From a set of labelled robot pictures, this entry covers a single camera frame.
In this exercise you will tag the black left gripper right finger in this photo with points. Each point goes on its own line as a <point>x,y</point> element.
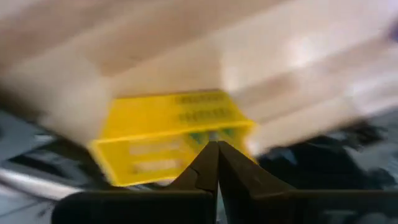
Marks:
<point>242,180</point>

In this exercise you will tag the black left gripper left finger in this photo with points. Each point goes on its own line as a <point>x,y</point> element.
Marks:
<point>202,174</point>

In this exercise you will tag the yellow plastic basket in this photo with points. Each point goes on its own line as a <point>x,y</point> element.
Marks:
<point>149,118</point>

